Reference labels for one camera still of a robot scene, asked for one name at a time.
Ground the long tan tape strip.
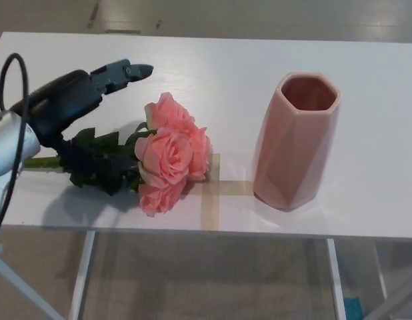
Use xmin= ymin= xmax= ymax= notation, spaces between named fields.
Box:
xmin=201 ymin=153 xmax=221 ymax=231

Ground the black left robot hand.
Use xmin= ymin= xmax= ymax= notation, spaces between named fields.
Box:
xmin=8 ymin=59 xmax=155 ymax=174

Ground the pink faceted ceramic vase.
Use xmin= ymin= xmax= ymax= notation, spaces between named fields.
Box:
xmin=252 ymin=71 xmax=343 ymax=211

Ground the teal object on floor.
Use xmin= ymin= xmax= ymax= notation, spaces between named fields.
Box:
xmin=347 ymin=296 xmax=362 ymax=320

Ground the pink artificial rose bouquet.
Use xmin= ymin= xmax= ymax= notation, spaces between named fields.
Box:
xmin=24 ymin=92 xmax=212 ymax=218

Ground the light blue metal frame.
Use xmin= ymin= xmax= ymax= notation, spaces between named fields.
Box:
xmin=0 ymin=245 xmax=60 ymax=320

